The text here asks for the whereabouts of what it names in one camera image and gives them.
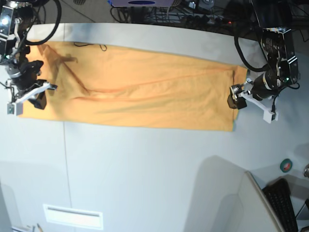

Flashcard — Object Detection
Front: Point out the yellow t-shirt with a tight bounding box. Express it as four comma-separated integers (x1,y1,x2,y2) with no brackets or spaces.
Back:
22,42,247,131

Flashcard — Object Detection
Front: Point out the black keyboard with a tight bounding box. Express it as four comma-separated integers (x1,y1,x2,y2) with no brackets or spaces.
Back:
262,178,298,232

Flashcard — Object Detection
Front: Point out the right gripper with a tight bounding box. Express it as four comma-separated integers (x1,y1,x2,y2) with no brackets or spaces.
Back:
6,60,48,111

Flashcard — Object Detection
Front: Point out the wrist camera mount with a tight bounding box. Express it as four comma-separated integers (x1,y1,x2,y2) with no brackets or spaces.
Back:
7,80,57,116
227,78,279,123

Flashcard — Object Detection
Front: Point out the green tape roll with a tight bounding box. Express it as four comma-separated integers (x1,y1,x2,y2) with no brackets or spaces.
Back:
280,159,293,173

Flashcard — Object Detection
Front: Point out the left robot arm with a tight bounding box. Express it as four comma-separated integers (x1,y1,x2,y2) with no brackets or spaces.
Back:
227,0,299,109

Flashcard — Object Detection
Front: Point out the white table slot plate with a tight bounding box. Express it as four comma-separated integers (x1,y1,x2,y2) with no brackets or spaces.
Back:
43,204,104,230

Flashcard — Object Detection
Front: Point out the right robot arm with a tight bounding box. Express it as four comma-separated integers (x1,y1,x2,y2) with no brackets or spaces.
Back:
0,0,62,116

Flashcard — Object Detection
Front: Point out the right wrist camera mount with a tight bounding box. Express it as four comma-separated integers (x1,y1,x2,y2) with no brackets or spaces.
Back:
7,80,57,116

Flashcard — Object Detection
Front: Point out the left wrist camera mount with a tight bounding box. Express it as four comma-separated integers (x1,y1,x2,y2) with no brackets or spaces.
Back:
227,78,279,123

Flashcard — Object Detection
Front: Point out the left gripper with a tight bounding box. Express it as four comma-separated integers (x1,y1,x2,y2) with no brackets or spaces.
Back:
227,72,281,110

